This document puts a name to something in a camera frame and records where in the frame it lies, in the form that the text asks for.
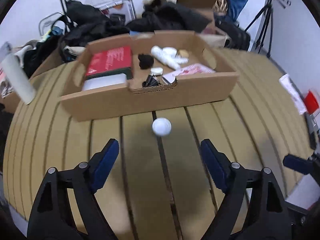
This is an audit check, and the white round jar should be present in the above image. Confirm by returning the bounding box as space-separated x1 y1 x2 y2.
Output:
152 118 172 137

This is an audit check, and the printed product carton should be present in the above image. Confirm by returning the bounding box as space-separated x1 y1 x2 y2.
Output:
99 0 136 25

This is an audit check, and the open brown cardboard box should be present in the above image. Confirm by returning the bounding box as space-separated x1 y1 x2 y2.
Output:
176 0 217 34

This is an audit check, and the white tube with label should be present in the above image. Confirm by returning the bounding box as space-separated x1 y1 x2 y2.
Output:
151 46 181 70

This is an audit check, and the black clothes pile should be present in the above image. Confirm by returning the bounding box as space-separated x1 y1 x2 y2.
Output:
23 0 212 63

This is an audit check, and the small white round container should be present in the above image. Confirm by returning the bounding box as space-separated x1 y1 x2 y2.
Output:
150 67 163 76

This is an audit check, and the translucent white plastic box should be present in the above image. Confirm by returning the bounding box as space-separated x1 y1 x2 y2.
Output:
82 73 127 91

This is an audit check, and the black smartphone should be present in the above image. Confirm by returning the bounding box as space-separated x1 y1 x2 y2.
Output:
305 114 319 150

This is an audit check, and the brown cardboard tray box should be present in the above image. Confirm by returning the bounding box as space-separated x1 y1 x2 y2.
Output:
60 31 239 121

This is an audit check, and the blue cloth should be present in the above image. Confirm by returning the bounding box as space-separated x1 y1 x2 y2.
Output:
225 0 248 22

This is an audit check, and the black cable bundle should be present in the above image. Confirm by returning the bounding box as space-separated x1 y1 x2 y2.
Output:
138 52 161 88

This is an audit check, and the red small packet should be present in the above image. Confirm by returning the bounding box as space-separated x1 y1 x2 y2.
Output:
304 89 319 114

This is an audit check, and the red printed box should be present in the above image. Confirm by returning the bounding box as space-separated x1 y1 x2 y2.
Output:
86 46 133 80

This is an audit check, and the black camera tripod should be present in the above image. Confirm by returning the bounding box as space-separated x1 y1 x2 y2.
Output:
244 0 291 59

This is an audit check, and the pink patterned box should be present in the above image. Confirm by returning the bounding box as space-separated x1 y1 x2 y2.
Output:
162 63 215 84

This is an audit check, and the white thermos bottle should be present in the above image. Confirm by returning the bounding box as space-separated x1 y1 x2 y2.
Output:
1 42 36 105

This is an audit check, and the small yellow box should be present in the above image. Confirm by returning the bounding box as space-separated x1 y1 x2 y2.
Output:
177 49 189 58

